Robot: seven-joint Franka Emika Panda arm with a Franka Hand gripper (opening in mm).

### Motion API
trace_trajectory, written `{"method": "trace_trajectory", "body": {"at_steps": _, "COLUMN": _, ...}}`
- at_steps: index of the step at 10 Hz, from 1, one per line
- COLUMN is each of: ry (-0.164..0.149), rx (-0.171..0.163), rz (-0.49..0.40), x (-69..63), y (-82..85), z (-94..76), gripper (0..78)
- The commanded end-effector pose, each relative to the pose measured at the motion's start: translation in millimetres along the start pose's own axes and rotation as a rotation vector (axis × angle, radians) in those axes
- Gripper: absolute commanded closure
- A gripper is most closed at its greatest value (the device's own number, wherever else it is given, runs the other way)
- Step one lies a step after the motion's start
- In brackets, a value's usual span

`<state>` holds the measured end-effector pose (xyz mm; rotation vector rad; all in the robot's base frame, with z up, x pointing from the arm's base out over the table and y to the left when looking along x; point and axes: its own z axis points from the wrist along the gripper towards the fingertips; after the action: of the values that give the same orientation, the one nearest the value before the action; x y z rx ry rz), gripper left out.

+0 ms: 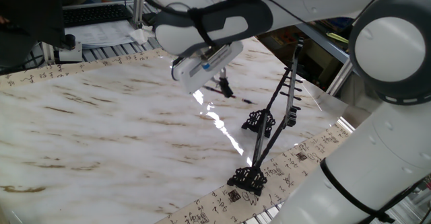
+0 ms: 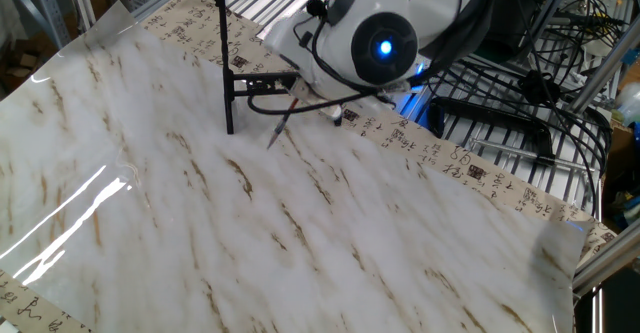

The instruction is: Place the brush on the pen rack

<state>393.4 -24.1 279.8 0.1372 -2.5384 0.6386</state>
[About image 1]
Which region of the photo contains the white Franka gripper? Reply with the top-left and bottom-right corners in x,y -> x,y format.
171,40 -> 244,100

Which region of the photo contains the brown calligraphy brush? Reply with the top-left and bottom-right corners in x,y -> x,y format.
203,85 -> 254,104

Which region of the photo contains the black carved pen rack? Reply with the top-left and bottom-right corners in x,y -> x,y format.
226,37 -> 304,197

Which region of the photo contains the dark box coloured print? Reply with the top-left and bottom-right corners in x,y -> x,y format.
261,27 -> 299,50

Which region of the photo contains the white crumpled tissue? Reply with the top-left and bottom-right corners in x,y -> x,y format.
129,24 -> 158,46

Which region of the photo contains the yellow green tool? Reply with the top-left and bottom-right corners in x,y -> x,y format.
325,30 -> 346,43

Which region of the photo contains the glossy marble pattern mat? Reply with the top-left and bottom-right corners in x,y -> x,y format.
0,35 -> 350,224

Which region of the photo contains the white paper stack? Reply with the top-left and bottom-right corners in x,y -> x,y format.
65,19 -> 142,50

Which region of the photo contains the black computer keyboard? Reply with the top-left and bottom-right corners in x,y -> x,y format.
62,3 -> 134,29

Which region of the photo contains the beige calligraphy paper sheet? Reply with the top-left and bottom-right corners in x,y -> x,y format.
0,24 -> 354,224

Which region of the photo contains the silver camera box blue end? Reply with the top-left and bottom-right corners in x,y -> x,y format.
198,44 -> 234,72

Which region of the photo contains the black cable tie strap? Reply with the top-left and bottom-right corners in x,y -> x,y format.
319,158 -> 397,223
187,7 -> 218,48

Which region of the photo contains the grey shelf rail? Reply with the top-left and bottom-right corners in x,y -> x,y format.
296,22 -> 353,65

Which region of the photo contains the aluminium frame leg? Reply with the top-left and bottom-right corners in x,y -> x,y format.
325,58 -> 355,97

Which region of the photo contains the aluminium upright post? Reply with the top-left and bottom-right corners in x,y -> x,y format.
130,0 -> 146,29

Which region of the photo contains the white mount black knob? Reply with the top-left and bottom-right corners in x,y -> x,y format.
53,34 -> 84,64

